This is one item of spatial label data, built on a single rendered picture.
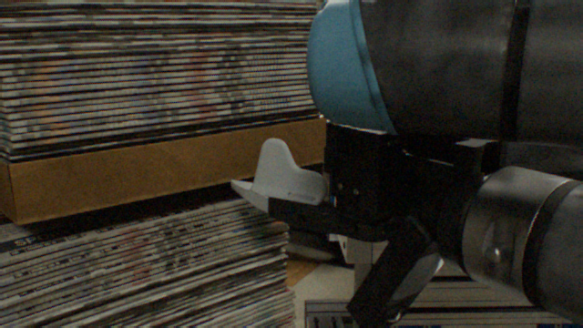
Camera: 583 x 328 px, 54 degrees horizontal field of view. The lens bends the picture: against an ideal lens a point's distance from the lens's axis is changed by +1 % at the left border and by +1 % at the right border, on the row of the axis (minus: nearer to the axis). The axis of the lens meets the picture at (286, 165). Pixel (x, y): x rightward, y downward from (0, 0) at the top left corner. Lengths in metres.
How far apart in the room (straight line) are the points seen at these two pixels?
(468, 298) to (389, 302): 0.39
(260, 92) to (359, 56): 0.22
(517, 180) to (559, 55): 0.10
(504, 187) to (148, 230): 0.28
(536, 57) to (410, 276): 0.19
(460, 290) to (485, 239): 0.46
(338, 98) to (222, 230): 0.26
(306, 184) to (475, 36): 0.20
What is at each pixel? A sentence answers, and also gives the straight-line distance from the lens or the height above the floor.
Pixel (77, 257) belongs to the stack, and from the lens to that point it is 0.48.
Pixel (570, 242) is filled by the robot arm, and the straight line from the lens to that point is 0.32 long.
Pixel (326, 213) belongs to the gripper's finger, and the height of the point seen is 0.86.
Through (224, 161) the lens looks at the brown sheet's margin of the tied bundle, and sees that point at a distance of 0.49.
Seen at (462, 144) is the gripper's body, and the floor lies 0.92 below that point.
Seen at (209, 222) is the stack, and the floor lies 0.82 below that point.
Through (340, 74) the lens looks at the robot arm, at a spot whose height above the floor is 0.97.
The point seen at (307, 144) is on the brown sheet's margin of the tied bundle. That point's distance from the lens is 0.54.
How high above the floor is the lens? 1.00
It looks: 16 degrees down
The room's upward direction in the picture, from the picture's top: straight up
